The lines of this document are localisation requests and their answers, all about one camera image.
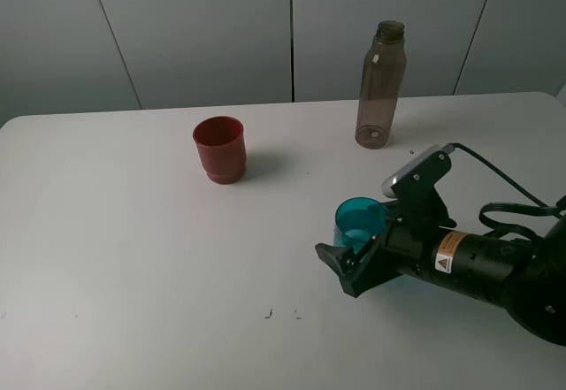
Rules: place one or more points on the red plastic cup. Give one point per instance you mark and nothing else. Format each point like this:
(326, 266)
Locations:
(221, 148)

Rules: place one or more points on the smoky transparent plastic bottle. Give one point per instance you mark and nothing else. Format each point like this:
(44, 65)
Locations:
(384, 66)

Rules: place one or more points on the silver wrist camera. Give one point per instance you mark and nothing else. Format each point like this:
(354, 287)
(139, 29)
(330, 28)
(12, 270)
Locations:
(413, 187)

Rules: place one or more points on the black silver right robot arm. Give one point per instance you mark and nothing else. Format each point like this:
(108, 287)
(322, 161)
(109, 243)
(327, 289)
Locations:
(519, 265)

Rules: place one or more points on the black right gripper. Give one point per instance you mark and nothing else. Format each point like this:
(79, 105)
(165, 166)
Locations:
(412, 241)

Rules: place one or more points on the teal transparent plastic cup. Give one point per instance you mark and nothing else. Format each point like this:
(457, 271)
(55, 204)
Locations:
(357, 221)

